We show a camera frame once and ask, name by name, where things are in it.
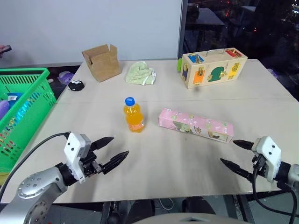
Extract light green crumpled cloth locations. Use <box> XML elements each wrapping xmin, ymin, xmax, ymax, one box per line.
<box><xmin>125</xmin><ymin>61</ymin><xmax>157</xmax><ymax>86</ymax></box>

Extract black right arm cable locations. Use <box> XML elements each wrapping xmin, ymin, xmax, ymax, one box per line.
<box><xmin>252</xmin><ymin>163</ymin><xmax>299</xmax><ymax>224</ymax></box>

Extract green plastic basket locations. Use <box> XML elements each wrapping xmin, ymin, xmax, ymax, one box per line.
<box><xmin>0</xmin><ymin>68</ymin><xmax>57</xmax><ymax>174</ymax></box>

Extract wooden latch lock box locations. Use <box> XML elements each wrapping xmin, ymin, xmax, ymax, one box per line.
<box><xmin>181</xmin><ymin>48</ymin><xmax>248</xmax><ymax>90</ymax></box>

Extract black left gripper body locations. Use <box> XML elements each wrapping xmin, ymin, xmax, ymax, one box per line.
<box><xmin>80</xmin><ymin>149</ymin><xmax>105</xmax><ymax>180</ymax></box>

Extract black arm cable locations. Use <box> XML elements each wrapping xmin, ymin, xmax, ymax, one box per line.
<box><xmin>0</xmin><ymin>132</ymin><xmax>71</xmax><ymax>199</ymax></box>
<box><xmin>252</xmin><ymin>163</ymin><xmax>299</xmax><ymax>224</ymax></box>

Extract black table leg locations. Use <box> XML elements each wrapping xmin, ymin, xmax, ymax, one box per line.
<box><xmin>101</xmin><ymin>202</ymin><xmax>113</xmax><ymax>224</ymax></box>
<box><xmin>236</xmin><ymin>194</ymin><xmax>256</xmax><ymax>224</ymax></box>

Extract purple soft package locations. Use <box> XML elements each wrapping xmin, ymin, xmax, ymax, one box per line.
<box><xmin>0</xmin><ymin>99</ymin><xmax>10</xmax><ymax>121</ymax></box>

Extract orange juice bottle blue cap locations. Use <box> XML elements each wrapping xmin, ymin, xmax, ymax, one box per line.
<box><xmin>123</xmin><ymin>97</ymin><xmax>146</xmax><ymax>134</ymax></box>

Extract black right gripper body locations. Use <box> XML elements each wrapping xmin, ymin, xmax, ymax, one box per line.
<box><xmin>251</xmin><ymin>151</ymin><xmax>268</xmax><ymax>180</ymax></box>

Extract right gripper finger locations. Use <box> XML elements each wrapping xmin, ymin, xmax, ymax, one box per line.
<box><xmin>233</xmin><ymin>139</ymin><xmax>254</xmax><ymax>151</ymax></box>
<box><xmin>220</xmin><ymin>158</ymin><xmax>254</xmax><ymax>183</ymax></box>

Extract long pink carton box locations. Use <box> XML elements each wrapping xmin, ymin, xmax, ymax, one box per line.
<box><xmin>158</xmin><ymin>107</ymin><xmax>235</xmax><ymax>144</ymax></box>

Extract silver robot torso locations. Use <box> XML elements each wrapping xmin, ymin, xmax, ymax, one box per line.
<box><xmin>132</xmin><ymin>213</ymin><xmax>237</xmax><ymax>224</ymax></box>

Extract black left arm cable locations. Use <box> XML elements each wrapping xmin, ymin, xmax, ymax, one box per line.
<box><xmin>0</xmin><ymin>132</ymin><xmax>71</xmax><ymax>199</ymax></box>

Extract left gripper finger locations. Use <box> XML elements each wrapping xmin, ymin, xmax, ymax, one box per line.
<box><xmin>90</xmin><ymin>136</ymin><xmax>115</xmax><ymax>151</ymax></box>
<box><xmin>101</xmin><ymin>150</ymin><xmax>129</xmax><ymax>175</ymax></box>

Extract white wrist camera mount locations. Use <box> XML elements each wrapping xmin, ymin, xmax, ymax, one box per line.
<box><xmin>64</xmin><ymin>132</ymin><xmax>92</xmax><ymax>184</ymax></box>
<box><xmin>251</xmin><ymin>136</ymin><xmax>283</xmax><ymax>183</ymax></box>

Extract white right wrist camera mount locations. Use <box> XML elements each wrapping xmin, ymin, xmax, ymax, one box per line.
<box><xmin>251</xmin><ymin>136</ymin><xmax>283</xmax><ymax>183</ymax></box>

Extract white partition panel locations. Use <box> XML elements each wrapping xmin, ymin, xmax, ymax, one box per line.
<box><xmin>0</xmin><ymin>0</ymin><xmax>187</xmax><ymax>70</ymax></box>

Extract purple and white pouch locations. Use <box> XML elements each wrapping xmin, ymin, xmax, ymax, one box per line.
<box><xmin>58</xmin><ymin>71</ymin><xmax>75</xmax><ymax>85</ymax></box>

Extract dark background table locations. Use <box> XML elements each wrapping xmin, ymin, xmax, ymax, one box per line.
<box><xmin>186</xmin><ymin>7</ymin><xmax>226</xmax><ymax>47</ymax></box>

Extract thin white cable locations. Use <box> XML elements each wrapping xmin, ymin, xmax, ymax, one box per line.
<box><xmin>159</xmin><ymin>198</ymin><xmax>174</xmax><ymax>211</ymax></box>

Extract black octagonal puck white dots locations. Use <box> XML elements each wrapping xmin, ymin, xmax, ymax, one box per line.
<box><xmin>68</xmin><ymin>80</ymin><xmax>85</xmax><ymax>92</ymax></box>

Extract blue package with white label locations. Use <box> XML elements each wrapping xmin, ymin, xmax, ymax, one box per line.
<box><xmin>6</xmin><ymin>92</ymin><xmax>23</xmax><ymax>109</ymax></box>

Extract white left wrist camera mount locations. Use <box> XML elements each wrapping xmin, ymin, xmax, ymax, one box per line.
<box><xmin>64</xmin><ymin>132</ymin><xmax>92</xmax><ymax>184</ymax></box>

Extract open brown cardboard box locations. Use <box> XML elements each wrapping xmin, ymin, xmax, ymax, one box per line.
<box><xmin>81</xmin><ymin>43</ymin><xmax>122</xmax><ymax>83</ymax></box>

